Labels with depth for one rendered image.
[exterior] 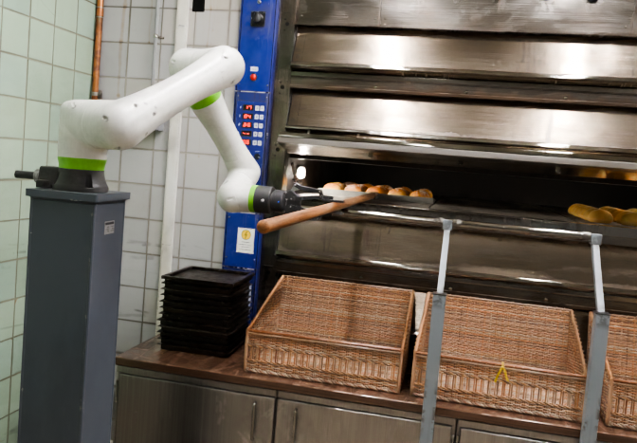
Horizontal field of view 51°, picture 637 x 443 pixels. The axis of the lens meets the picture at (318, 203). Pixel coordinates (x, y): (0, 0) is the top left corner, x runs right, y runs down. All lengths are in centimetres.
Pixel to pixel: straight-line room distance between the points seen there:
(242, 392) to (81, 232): 87
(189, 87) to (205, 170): 104
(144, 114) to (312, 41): 120
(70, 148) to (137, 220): 119
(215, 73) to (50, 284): 73
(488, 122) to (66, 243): 163
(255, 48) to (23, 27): 88
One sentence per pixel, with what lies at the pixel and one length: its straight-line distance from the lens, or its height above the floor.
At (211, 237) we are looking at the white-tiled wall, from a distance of 291.
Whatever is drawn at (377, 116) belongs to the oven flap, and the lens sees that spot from 273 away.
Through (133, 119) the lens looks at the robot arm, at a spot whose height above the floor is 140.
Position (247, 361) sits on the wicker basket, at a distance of 241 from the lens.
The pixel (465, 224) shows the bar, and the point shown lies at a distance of 233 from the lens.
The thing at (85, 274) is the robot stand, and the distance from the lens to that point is 188.
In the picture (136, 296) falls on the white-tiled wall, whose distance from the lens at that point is 310.
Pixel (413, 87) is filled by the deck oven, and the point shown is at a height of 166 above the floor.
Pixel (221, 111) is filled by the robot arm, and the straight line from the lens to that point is 221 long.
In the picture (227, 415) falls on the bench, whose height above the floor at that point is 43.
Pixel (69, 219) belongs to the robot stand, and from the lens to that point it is 188.
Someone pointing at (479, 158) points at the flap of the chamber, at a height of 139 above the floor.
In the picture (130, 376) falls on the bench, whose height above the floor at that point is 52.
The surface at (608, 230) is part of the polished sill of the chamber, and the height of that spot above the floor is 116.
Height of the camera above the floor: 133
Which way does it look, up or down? 4 degrees down
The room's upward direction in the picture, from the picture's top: 5 degrees clockwise
